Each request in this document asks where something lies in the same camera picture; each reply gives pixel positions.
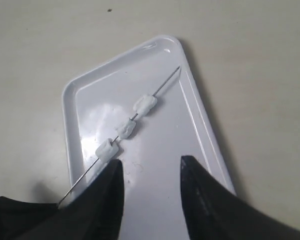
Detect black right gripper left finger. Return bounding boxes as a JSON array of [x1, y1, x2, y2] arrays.
[[15, 159, 124, 240]]

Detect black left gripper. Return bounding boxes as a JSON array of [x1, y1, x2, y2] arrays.
[[0, 196, 65, 240]]

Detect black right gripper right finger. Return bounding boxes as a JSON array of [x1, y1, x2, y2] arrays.
[[180, 155, 300, 240]]

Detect white marshmallow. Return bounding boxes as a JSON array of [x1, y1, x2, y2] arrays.
[[95, 138, 119, 162], [133, 94, 158, 117], [116, 118, 136, 139]]

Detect thin metal skewer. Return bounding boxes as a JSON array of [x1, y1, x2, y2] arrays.
[[58, 66, 180, 207]]

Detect white plastic tray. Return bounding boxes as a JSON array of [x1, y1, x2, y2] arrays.
[[63, 35, 234, 240]]

